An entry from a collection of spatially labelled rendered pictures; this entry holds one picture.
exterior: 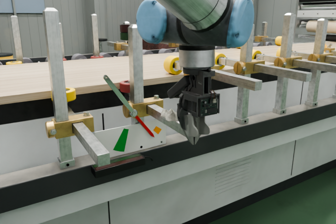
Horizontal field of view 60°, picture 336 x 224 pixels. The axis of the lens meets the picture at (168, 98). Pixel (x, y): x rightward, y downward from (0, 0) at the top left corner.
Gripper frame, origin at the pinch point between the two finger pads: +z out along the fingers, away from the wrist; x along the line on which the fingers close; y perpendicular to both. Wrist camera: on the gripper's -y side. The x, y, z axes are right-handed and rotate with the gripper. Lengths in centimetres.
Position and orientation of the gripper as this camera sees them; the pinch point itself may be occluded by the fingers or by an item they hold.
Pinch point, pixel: (191, 138)
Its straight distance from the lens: 81.4
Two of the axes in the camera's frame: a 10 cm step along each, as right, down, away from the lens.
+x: 8.6, -1.3, 4.9
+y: 5.0, 2.0, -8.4
